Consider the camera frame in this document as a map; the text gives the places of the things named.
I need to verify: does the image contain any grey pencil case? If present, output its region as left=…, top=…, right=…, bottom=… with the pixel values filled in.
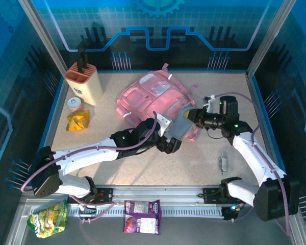
left=167, top=108, right=196, bottom=140

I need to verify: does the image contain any pink student backpack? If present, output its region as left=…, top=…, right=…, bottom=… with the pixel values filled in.
left=116, top=63, right=202, bottom=141

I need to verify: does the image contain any small white silver item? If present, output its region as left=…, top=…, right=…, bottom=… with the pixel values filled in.
left=217, top=155, right=228, bottom=176

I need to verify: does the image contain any yellow snack bag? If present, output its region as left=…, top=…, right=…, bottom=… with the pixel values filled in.
left=65, top=110, right=90, bottom=132

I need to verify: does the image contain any green snack bag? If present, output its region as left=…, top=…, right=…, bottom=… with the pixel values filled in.
left=27, top=200, right=68, bottom=238

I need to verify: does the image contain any aluminium front beam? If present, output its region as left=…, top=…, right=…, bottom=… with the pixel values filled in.
left=22, top=185, right=295, bottom=205

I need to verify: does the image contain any beige knife block orange top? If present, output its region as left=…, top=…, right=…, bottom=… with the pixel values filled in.
left=64, top=63, right=105, bottom=107

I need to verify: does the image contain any purple snack packet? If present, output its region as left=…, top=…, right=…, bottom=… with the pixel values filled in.
left=122, top=200, right=162, bottom=235

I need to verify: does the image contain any small can white lid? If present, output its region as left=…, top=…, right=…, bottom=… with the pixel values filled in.
left=67, top=97, right=85, bottom=113

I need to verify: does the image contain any small black controller box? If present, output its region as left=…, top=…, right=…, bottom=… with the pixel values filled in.
left=222, top=204, right=242, bottom=222

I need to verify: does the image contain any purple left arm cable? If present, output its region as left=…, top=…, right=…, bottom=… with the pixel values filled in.
left=20, top=111, right=158, bottom=224

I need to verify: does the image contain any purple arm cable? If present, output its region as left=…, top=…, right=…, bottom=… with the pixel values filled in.
left=20, top=111, right=158, bottom=224
left=213, top=92, right=291, bottom=235

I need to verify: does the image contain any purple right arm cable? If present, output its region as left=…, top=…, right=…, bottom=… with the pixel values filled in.
left=213, top=92, right=291, bottom=235

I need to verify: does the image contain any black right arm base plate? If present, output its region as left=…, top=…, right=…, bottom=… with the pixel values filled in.
left=202, top=187, right=250, bottom=204

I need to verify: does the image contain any slotted grey cable duct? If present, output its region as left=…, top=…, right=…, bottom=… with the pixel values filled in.
left=67, top=203, right=225, bottom=218

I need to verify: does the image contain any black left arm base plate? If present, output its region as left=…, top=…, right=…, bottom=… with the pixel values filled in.
left=67, top=187, right=114, bottom=204

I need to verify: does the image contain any black knife handle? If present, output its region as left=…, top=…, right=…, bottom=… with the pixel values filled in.
left=76, top=48, right=89, bottom=74

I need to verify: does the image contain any aluminium frame post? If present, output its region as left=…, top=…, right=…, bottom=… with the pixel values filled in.
left=246, top=0, right=298, bottom=79
left=18, top=0, right=68, bottom=75

